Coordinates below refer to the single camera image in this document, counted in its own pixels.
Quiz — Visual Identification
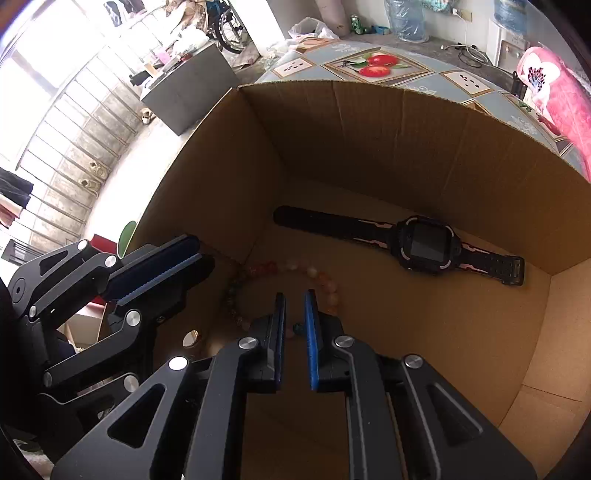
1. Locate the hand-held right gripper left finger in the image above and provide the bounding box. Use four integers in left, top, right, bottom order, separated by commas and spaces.
51, 292, 287, 480

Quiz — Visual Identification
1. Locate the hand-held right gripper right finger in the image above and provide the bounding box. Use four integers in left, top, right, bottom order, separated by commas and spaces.
302, 289, 539, 480

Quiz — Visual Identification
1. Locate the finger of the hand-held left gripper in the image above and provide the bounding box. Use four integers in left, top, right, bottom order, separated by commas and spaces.
9, 234, 203, 320
39, 253, 216, 402

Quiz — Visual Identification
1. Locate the pink green bead bracelet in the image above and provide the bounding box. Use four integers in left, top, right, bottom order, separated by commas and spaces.
225, 261, 345, 337

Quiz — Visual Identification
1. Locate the black pink smart watch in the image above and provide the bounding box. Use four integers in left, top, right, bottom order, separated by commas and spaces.
272, 205, 526, 287

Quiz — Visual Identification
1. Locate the brown cardboard box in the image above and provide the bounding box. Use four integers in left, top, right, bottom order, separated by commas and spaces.
115, 79, 591, 480

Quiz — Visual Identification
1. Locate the pair of white shoes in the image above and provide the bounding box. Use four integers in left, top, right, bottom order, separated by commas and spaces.
78, 161, 107, 188

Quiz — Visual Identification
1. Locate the metal window railing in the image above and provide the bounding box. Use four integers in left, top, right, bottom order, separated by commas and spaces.
18, 46, 185, 250

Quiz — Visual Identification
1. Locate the dark cloth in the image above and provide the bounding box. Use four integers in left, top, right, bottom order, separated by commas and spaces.
0, 168, 34, 227

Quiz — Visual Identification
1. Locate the grey cabinet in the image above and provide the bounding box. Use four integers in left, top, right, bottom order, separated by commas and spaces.
141, 41, 241, 137

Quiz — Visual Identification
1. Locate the wheelchair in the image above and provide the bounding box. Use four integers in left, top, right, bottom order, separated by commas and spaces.
205, 0, 252, 54

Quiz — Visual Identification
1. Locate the fruit print tablecloth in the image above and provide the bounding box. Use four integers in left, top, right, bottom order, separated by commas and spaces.
254, 38, 591, 181

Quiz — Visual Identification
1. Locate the white plastic bag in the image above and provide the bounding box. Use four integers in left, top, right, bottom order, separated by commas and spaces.
288, 17, 340, 42

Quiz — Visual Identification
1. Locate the clear empty water jug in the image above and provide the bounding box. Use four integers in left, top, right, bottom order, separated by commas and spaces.
385, 0, 428, 43

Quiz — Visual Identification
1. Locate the white water dispenser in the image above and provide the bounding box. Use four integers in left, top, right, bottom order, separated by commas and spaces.
489, 34, 529, 72

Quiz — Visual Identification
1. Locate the pink floral blanket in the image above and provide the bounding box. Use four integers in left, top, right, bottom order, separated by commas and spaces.
516, 46, 591, 153

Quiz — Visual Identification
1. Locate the blue water bottle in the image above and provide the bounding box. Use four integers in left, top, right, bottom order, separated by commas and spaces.
493, 0, 529, 35

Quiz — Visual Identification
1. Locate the white cable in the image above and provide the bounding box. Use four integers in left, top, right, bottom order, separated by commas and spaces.
441, 42, 490, 63

